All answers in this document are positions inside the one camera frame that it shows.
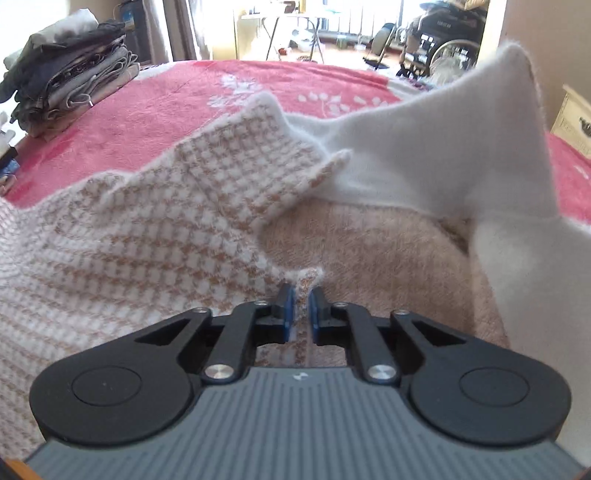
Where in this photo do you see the beige houndstooth knit cardigan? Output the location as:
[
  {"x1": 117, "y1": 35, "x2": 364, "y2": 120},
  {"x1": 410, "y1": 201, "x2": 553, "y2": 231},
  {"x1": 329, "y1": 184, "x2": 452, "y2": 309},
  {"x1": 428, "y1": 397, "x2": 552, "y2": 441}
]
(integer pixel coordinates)
[{"x1": 1, "y1": 43, "x2": 590, "y2": 462}]

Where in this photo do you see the small black folding chair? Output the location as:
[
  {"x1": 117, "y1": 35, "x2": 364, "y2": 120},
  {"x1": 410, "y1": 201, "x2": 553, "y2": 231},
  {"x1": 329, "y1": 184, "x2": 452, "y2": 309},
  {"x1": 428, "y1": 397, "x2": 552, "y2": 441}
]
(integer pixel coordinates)
[{"x1": 363, "y1": 23, "x2": 397, "y2": 70}]

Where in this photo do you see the cream bedside nightstand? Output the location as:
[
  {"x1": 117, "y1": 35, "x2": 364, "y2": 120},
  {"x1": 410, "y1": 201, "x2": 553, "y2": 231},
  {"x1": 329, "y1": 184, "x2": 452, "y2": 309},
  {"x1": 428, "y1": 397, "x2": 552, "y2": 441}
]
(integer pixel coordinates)
[{"x1": 551, "y1": 85, "x2": 591, "y2": 162}]

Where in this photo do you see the grey window curtain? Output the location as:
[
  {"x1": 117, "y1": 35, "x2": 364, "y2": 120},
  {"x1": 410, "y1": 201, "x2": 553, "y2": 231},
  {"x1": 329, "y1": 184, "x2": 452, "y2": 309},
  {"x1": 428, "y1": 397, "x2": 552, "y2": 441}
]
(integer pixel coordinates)
[{"x1": 142, "y1": 0, "x2": 200, "y2": 65}]

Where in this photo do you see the folded dark grey clothes stack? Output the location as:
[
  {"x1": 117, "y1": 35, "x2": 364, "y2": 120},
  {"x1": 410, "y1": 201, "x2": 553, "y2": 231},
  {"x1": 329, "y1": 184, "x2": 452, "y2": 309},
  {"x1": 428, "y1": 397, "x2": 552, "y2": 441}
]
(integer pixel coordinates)
[{"x1": 1, "y1": 9, "x2": 140, "y2": 140}]

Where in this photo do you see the black wheelchair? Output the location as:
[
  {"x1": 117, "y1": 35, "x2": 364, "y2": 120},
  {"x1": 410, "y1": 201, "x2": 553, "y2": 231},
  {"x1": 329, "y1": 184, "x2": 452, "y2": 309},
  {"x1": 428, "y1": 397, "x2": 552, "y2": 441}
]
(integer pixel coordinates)
[{"x1": 397, "y1": 1, "x2": 489, "y2": 79}]

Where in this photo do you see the folding table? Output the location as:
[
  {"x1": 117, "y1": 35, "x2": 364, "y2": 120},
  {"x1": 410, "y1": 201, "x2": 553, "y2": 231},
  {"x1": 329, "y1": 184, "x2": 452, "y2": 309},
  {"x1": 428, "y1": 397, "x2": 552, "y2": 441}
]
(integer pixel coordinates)
[{"x1": 235, "y1": 7, "x2": 339, "y2": 64}]

